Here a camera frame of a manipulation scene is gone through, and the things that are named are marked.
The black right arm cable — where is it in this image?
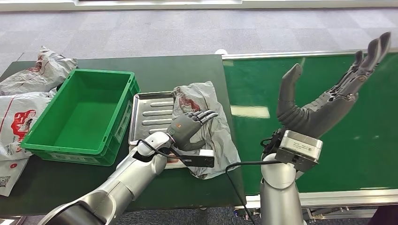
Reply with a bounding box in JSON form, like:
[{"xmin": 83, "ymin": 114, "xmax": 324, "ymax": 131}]
[{"xmin": 225, "ymin": 160, "xmax": 283, "ymax": 225}]

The stainless steel weighing tray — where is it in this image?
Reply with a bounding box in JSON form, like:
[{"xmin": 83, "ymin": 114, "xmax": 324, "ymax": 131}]
[{"xmin": 128, "ymin": 91, "xmax": 176, "ymax": 147}]

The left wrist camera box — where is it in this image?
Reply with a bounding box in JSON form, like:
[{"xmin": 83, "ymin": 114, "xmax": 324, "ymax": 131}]
[{"xmin": 183, "ymin": 149, "xmax": 215, "ymax": 169}]

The dark maroon object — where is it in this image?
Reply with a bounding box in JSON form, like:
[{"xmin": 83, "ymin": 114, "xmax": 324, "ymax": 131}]
[{"xmin": 375, "ymin": 205, "xmax": 398, "ymax": 225}]

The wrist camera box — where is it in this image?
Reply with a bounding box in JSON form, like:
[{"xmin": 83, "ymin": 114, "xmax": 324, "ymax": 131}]
[
  {"xmin": 183, "ymin": 149, "xmax": 215, "ymax": 169},
  {"xmin": 274, "ymin": 129, "xmax": 324, "ymax": 173}
]

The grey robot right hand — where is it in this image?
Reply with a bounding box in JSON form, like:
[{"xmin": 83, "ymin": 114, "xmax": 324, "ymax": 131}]
[{"xmin": 276, "ymin": 31, "xmax": 392, "ymax": 140}]

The grey plastic mailer package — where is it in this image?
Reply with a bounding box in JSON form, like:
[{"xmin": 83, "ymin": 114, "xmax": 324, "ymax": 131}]
[{"xmin": 171, "ymin": 81, "xmax": 242, "ymax": 180}]

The grey mailer bag red print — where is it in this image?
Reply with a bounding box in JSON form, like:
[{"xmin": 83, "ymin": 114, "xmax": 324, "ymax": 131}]
[{"xmin": 0, "ymin": 46, "xmax": 78, "ymax": 96}]

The white mailer bag red logo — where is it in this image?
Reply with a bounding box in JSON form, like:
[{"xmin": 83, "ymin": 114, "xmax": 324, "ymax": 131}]
[{"xmin": 0, "ymin": 90, "xmax": 59, "ymax": 162}]

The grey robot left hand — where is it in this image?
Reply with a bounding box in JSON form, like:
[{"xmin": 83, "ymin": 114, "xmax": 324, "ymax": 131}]
[{"xmin": 166, "ymin": 110, "xmax": 219, "ymax": 152}]

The green plastic basket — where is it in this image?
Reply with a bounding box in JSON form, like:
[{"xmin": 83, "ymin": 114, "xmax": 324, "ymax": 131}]
[{"xmin": 20, "ymin": 68, "xmax": 141, "ymax": 167}]

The white mailer bag QR code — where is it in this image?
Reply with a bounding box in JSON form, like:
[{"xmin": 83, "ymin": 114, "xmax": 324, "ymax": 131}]
[{"xmin": 0, "ymin": 157, "xmax": 31, "ymax": 197}]

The green conveyor belt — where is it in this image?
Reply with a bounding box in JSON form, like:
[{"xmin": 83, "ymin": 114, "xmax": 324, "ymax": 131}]
[{"xmin": 222, "ymin": 53, "xmax": 398, "ymax": 196}]

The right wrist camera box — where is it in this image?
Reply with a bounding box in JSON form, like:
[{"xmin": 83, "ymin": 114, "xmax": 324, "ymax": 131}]
[{"xmin": 274, "ymin": 129, "xmax": 324, "ymax": 173}]

